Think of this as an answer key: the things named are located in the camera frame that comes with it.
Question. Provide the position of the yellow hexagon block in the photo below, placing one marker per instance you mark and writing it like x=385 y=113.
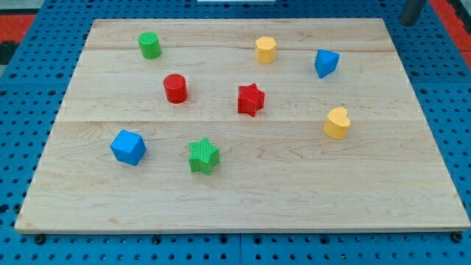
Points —
x=265 y=50

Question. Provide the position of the red cylinder block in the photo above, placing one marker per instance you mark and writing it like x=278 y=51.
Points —
x=175 y=88

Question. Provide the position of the green cylinder block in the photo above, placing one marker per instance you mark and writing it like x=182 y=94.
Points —
x=149 y=45

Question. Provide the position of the yellow heart block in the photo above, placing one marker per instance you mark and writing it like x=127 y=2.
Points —
x=337 y=123

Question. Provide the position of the green star block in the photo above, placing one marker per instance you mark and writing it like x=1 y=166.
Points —
x=203 y=156

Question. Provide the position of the wooden board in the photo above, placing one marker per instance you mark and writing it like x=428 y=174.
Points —
x=278 y=172

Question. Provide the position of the red star block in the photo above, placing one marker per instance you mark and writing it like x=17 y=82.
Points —
x=250 y=99

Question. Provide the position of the blue cube block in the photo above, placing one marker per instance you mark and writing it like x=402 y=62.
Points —
x=128 y=147

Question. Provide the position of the blue triangle block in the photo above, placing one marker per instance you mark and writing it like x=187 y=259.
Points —
x=326 y=62

